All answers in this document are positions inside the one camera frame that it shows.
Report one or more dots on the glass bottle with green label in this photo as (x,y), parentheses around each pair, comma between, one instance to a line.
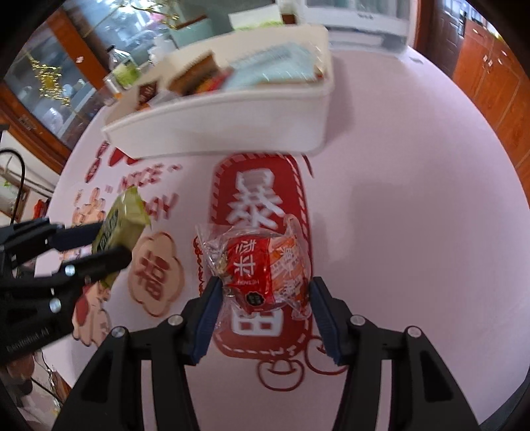
(124,70)

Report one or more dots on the mint canister with brown lid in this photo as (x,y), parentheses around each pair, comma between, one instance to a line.
(198,35)

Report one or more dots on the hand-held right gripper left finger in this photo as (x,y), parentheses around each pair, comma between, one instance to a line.
(207,321)

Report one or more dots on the white squeeze bottle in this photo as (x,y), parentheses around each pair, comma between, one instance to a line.
(161,54)

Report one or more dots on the green snack packet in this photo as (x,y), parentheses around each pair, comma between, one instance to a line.
(120,223)

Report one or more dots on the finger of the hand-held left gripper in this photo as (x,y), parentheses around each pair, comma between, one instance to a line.
(99,265)
(74,237)

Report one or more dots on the green tissue pack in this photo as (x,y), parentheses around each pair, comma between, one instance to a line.
(254,20)

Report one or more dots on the white sterilizer cabinet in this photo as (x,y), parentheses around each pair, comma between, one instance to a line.
(356,20)

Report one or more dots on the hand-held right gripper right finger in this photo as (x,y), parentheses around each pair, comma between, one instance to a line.
(327,321)

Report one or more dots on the red clear-wrapped snack packet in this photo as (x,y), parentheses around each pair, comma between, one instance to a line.
(256,269)

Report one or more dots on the dark brown door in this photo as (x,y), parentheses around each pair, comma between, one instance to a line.
(449,16)

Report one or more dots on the small gold door ornament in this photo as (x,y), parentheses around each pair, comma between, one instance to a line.
(47,81)

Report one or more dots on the wooden cabinet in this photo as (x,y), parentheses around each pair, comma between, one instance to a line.
(492,70)

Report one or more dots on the white plastic bin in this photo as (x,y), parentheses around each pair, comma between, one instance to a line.
(227,124)

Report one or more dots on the small glass jars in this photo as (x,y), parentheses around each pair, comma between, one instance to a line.
(111,87)

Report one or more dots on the brown chocolate packet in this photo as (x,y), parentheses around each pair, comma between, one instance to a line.
(149,95)

